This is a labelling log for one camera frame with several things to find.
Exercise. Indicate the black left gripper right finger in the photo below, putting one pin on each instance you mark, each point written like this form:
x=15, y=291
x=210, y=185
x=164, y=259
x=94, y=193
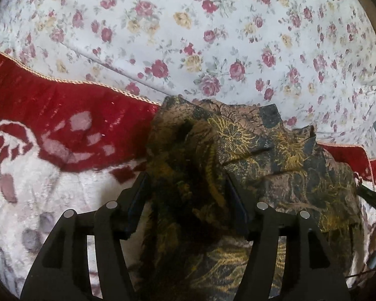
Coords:
x=310, y=272

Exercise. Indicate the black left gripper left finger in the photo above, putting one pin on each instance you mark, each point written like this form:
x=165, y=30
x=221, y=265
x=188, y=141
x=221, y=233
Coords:
x=87, y=246

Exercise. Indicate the dark gold patterned garment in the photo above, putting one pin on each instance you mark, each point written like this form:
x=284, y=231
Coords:
x=191, y=250

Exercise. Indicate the red white floral fleece blanket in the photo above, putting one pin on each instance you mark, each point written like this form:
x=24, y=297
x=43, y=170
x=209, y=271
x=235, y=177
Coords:
x=78, y=145

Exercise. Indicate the white rose print bedsheet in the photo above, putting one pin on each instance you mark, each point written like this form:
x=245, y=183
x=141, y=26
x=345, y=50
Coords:
x=314, y=59

